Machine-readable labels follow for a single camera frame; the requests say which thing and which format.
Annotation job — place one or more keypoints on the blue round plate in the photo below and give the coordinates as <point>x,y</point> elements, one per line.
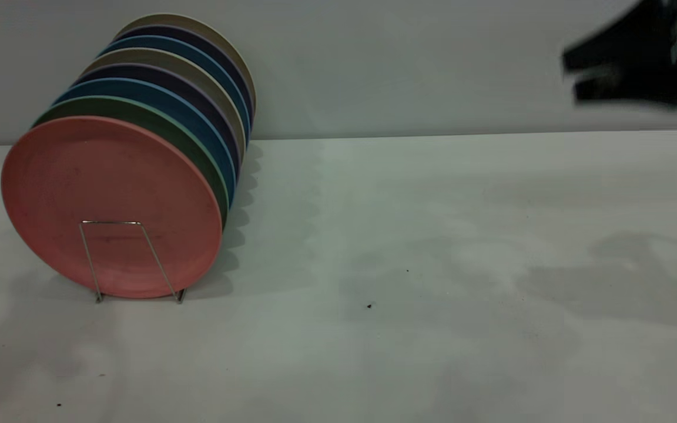
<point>159,96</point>
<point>168,46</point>

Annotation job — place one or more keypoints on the beige round plate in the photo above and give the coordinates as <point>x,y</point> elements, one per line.
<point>138,57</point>
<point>188,24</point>

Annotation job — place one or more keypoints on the pink round plate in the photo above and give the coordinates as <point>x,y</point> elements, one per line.
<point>109,200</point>

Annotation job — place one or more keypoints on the green round plate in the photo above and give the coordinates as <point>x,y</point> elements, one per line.
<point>156,120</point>

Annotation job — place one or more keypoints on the dark purple round plate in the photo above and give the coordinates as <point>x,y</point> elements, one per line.
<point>159,76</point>
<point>181,34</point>

